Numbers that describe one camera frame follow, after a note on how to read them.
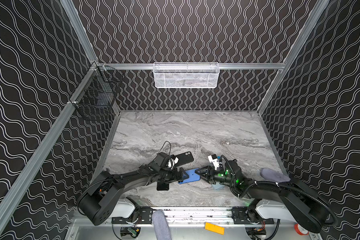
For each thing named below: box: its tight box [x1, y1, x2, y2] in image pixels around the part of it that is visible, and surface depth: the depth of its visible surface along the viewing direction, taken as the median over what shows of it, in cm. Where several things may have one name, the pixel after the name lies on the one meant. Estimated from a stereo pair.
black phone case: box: [174, 151, 194, 168], surface depth 97 cm
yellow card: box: [204, 222, 225, 235], surface depth 73 cm
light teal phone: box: [212, 183, 225, 191], surface depth 85 cm
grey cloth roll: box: [152, 210, 172, 240], surface depth 70 cm
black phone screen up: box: [156, 182, 169, 191], surface depth 85 cm
